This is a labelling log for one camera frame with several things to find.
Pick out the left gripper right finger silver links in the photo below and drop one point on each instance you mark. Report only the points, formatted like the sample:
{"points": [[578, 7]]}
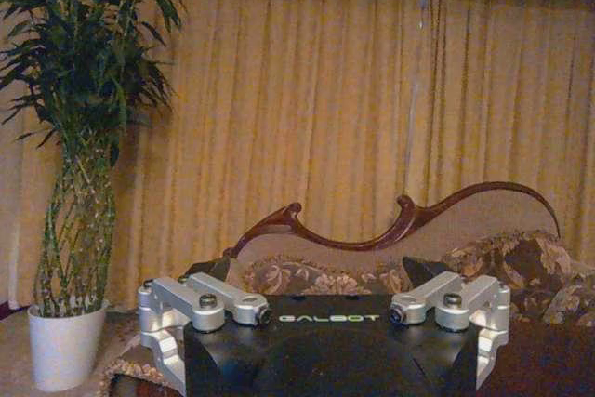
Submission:
{"points": [[469, 297]]}

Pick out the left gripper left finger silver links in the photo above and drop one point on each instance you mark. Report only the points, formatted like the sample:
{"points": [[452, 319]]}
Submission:
{"points": [[176, 297]]}

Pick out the large floral brown cushion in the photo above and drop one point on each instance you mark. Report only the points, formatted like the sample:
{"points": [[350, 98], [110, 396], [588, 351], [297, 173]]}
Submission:
{"points": [[516, 262]]}

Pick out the fringed floral cloth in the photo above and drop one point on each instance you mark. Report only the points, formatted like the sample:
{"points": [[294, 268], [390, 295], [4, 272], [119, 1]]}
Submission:
{"points": [[135, 364]]}

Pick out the small floral brown cushion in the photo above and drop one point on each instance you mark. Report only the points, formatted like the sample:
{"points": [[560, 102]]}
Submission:
{"points": [[572, 304]]}

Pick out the white plant pot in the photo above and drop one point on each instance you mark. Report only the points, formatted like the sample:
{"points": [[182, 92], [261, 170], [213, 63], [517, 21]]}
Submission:
{"points": [[65, 350]]}

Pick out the long floral brown cushion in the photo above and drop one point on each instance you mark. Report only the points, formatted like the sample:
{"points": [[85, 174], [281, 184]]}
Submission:
{"points": [[316, 278]]}

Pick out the clear curtain pull rod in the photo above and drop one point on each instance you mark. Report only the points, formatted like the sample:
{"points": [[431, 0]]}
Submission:
{"points": [[415, 104]]}

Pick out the tall green bamboo plant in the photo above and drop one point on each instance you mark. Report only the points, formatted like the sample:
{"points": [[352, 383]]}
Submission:
{"points": [[81, 90]]}

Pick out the yellow pleated curtain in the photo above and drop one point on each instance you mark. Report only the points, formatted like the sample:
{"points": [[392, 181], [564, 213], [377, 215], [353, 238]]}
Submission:
{"points": [[302, 90]]}

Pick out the beige sofa carved wood frame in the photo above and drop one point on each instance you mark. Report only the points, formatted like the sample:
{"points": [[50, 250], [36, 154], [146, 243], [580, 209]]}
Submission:
{"points": [[465, 225]]}

